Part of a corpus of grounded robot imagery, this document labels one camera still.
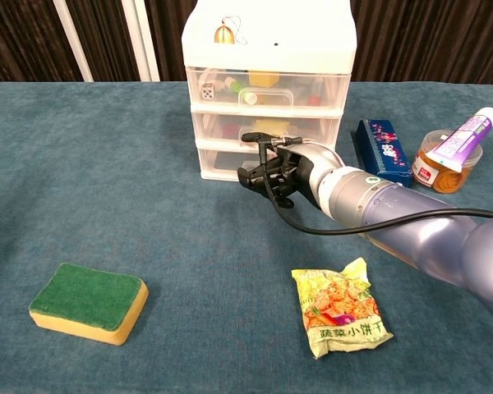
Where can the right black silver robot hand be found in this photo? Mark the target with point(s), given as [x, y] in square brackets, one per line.
[312, 164]

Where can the clear drawer with chick toy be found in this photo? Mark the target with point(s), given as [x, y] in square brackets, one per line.
[207, 129]

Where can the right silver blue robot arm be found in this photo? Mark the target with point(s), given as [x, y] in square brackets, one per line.
[415, 230]

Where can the clear drawer with dice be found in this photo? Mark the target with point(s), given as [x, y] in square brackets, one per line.
[300, 86]

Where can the white plastic drawer unit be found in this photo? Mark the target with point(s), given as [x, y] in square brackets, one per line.
[271, 41]

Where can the dark blue carton box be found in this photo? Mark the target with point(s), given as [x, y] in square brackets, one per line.
[384, 152]

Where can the red flat toy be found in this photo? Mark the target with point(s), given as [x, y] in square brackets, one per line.
[230, 130]

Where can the yellow block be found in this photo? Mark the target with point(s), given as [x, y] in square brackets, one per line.
[263, 78]

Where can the green white cylinder toy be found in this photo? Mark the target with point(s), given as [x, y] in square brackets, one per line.
[236, 85]

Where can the white dice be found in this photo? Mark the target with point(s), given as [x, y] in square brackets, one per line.
[207, 91]

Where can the clear jar amber contents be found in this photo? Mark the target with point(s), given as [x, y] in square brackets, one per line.
[448, 178]

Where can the blue tablecloth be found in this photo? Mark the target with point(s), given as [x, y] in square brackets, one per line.
[189, 246]

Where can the purple white tube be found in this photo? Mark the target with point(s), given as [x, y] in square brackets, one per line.
[460, 139]

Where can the yellow green snack packet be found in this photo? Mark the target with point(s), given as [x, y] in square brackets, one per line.
[341, 312]

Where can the green yellow sponge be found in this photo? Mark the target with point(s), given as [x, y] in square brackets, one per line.
[86, 295]

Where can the dark brown curtain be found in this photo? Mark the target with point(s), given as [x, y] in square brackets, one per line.
[24, 41]

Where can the white post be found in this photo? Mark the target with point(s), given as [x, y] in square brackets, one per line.
[141, 41]
[72, 41]

